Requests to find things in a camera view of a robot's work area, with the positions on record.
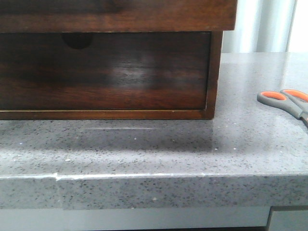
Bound grey cabinet under counter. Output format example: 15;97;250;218
0;206;308;231

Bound wooden drawer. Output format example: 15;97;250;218
0;31;212;111
0;0;237;33

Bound grey orange handled scissors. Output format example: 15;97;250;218
257;89;308;127

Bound dark wooden drawer cabinet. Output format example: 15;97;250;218
0;30;223;120

